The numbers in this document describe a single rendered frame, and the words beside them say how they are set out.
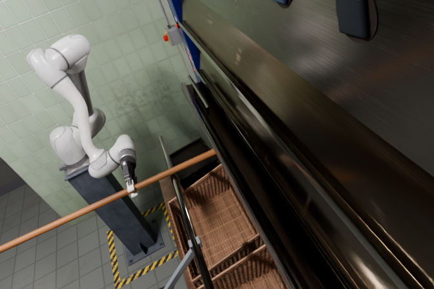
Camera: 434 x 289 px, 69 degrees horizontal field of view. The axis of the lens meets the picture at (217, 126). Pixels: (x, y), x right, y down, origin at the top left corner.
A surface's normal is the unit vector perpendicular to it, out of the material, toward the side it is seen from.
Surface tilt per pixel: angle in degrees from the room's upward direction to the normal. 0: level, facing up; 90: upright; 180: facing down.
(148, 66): 90
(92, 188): 90
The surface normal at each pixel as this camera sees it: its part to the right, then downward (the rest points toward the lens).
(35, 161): 0.32, 0.53
